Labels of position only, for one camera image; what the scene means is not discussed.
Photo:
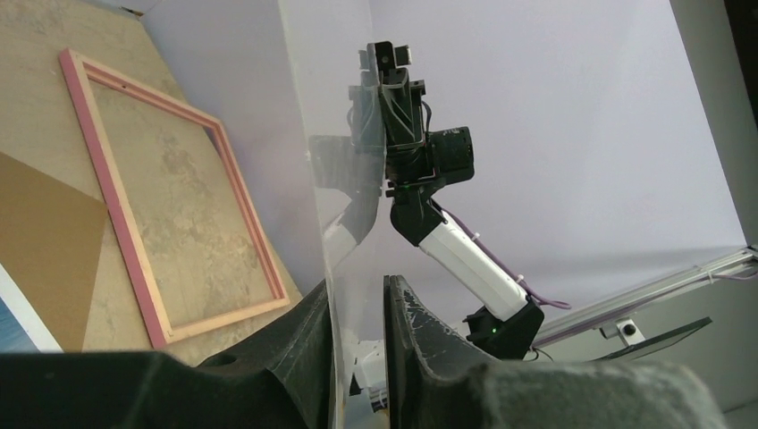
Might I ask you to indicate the blue mountain photo print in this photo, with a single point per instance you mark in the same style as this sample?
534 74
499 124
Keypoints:
22 329

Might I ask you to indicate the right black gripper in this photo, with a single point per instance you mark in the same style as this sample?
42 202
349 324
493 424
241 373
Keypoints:
400 99

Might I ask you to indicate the pink wooden photo frame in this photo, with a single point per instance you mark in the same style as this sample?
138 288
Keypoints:
79 72

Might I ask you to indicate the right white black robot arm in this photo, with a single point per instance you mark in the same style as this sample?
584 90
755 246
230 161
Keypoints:
418 163

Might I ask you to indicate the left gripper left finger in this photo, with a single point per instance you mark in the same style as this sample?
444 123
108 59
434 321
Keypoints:
278 377

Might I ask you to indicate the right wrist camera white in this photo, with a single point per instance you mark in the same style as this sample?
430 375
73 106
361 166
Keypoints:
402 56

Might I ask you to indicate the aluminium table frame rail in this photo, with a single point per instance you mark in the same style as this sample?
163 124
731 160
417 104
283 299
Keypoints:
604 321

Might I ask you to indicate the brown cardboard backing board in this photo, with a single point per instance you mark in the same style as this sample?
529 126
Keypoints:
51 239

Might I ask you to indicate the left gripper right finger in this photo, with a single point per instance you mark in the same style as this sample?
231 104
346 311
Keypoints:
436 379

